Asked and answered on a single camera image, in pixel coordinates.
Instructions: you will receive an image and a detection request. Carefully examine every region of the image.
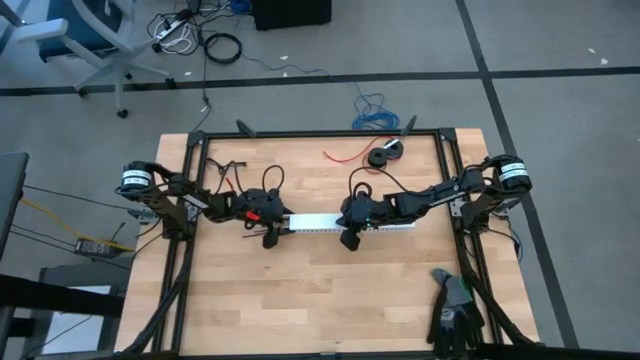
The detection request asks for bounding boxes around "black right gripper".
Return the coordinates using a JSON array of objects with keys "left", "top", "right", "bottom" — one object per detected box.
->
[{"left": 335, "top": 194, "right": 390, "bottom": 253}]

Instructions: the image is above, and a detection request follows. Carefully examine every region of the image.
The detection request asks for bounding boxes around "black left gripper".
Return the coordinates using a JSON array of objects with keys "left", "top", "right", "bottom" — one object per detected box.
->
[{"left": 234, "top": 188, "right": 294, "bottom": 251}]

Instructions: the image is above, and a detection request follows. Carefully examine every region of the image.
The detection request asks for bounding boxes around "white duct cover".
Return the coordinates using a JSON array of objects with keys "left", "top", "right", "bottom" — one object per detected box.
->
[{"left": 288, "top": 212, "right": 417, "bottom": 233}]

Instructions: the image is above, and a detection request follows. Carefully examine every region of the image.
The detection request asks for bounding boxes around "black tape roll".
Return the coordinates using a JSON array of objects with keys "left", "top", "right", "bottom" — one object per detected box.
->
[
  {"left": 384, "top": 139, "right": 406, "bottom": 161},
  {"left": 366, "top": 147, "right": 392, "bottom": 170}
]

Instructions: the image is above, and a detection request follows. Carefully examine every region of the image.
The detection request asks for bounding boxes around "black grey work glove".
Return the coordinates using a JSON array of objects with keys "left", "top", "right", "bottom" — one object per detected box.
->
[{"left": 426, "top": 266, "right": 485, "bottom": 359}]

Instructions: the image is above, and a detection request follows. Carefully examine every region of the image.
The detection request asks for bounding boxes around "black power adapter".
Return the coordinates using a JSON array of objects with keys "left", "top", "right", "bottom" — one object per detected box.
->
[{"left": 73, "top": 238, "right": 115, "bottom": 260}]

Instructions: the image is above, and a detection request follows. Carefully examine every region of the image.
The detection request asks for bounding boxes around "black box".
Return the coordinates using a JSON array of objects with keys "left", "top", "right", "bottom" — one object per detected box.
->
[{"left": 249, "top": 0, "right": 333, "bottom": 32}]

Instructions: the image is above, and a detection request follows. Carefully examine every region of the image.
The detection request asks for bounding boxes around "white power strip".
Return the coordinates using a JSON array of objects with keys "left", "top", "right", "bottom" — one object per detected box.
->
[{"left": 153, "top": 17, "right": 194, "bottom": 42}]

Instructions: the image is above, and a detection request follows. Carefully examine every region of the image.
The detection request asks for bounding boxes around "dark desk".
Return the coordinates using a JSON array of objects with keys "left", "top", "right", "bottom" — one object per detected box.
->
[{"left": 0, "top": 272, "right": 127, "bottom": 360}]

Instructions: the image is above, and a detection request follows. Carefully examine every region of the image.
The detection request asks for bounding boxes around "dark flat screen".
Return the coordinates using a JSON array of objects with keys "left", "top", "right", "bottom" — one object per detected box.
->
[{"left": 0, "top": 152, "right": 30, "bottom": 261}]

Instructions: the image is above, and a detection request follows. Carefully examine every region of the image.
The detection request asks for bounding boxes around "grey office chair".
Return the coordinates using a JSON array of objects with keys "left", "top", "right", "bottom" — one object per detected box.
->
[{"left": 0, "top": 0, "right": 177, "bottom": 120}]

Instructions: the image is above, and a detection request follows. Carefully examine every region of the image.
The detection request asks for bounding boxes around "black camera cable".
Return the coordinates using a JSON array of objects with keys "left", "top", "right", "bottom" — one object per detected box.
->
[
  {"left": 347, "top": 165, "right": 402, "bottom": 199},
  {"left": 260, "top": 164, "right": 287, "bottom": 194}
]

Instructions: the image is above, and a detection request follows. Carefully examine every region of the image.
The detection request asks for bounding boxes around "thin red wire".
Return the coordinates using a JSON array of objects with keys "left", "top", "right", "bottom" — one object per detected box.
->
[{"left": 322, "top": 135, "right": 396, "bottom": 165}]

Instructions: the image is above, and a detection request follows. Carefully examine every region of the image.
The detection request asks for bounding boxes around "black table frame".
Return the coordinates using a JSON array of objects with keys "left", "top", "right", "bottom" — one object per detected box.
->
[{"left": 149, "top": 114, "right": 506, "bottom": 359}]

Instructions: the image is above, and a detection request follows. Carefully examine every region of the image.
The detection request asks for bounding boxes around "blue coiled cable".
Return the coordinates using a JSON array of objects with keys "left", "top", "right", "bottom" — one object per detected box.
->
[{"left": 351, "top": 91, "right": 401, "bottom": 132}]

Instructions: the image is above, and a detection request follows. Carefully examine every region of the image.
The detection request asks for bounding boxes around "black cable sleeve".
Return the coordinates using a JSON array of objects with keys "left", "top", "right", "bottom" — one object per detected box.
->
[
  {"left": 457, "top": 244, "right": 546, "bottom": 351},
  {"left": 115, "top": 238, "right": 197, "bottom": 357}
]

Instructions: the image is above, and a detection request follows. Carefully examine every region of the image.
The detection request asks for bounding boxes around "black coiled cable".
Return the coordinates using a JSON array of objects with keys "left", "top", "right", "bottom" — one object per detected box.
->
[{"left": 203, "top": 32, "right": 244, "bottom": 65}]

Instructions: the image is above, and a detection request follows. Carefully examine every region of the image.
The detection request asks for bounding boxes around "yellow floor cable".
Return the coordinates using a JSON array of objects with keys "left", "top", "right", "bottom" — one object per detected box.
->
[{"left": 19, "top": 198, "right": 137, "bottom": 253}]

